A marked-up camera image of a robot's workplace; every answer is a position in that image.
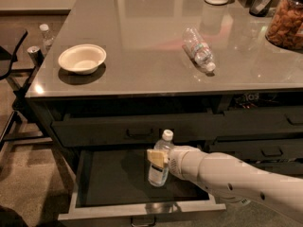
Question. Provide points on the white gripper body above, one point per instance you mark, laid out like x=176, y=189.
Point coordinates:
x=179, y=162

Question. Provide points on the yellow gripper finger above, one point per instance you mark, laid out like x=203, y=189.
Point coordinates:
x=158, y=157

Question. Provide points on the clear blue-label water bottle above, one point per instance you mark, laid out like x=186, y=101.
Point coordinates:
x=157, y=175

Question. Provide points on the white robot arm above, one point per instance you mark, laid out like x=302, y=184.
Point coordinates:
x=228, y=177

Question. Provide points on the dark top left drawer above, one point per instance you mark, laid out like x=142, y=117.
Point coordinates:
x=136, y=129

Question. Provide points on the dark drawer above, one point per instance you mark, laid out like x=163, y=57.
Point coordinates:
x=259, y=150
x=136, y=129
x=289, y=168
x=263, y=120

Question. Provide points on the open middle drawer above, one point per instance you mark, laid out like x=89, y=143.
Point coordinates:
x=112, y=190

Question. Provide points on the dark right middle drawer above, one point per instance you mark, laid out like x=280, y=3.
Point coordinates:
x=259, y=150

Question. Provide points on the dark right bottom drawer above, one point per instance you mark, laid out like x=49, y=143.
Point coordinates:
x=289, y=168

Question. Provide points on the dark top right drawer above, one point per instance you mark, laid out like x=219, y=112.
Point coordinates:
x=263, y=120

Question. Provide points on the crushed clear plastic bottle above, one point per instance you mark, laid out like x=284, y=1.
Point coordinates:
x=199, y=49

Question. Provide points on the small bottle on chair side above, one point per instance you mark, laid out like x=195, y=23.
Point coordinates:
x=48, y=37

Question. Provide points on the white paper bowl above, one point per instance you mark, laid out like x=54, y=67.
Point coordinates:
x=82, y=59

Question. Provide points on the dark chair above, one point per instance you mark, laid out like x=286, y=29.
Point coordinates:
x=19, y=79

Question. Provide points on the metal soda can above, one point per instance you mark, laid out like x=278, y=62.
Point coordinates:
x=36, y=55

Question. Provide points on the jar of snacks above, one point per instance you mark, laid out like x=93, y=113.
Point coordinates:
x=286, y=27

